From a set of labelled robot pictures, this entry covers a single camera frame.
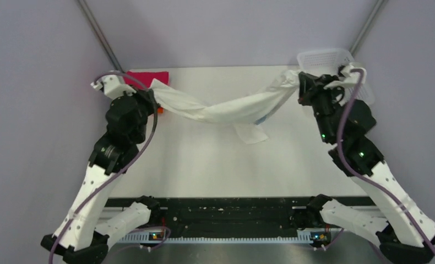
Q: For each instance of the controller board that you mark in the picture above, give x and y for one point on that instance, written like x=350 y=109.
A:
x=153 y=236
x=316 y=238

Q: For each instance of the white plastic basket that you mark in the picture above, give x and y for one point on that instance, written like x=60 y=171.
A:
x=329 y=61

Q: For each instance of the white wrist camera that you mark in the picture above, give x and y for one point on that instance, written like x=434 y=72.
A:
x=351 y=75
x=112 y=86

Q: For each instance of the left controller board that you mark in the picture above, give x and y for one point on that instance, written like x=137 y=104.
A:
x=153 y=236

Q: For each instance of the right aluminium frame post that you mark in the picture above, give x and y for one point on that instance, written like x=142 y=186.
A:
x=367 y=26

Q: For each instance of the right controller board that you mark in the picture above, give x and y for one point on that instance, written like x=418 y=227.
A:
x=316 y=238

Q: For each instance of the red folded t-shirt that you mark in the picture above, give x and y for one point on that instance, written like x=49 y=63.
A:
x=146 y=77

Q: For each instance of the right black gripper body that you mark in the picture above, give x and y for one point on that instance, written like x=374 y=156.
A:
x=323 y=102

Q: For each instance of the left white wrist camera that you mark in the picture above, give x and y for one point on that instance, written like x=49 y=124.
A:
x=112 y=86

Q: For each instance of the white printed t-shirt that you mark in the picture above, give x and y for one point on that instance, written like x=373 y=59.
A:
x=245 y=114

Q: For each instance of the black mounting base rail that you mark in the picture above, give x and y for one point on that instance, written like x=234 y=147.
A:
x=236 y=217

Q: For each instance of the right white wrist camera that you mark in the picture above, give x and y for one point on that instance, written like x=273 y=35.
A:
x=351 y=75

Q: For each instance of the left aluminium frame post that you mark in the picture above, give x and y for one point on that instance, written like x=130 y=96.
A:
x=99 y=34

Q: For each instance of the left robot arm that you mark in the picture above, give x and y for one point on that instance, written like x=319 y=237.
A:
x=80 y=238

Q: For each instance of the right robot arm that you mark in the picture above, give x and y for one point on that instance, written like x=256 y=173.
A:
x=404 y=233

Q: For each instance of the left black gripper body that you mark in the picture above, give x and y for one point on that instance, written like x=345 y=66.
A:
x=147 y=106

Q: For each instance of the aluminium frame post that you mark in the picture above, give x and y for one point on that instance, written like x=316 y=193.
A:
x=367 y=26
x=99 y=34

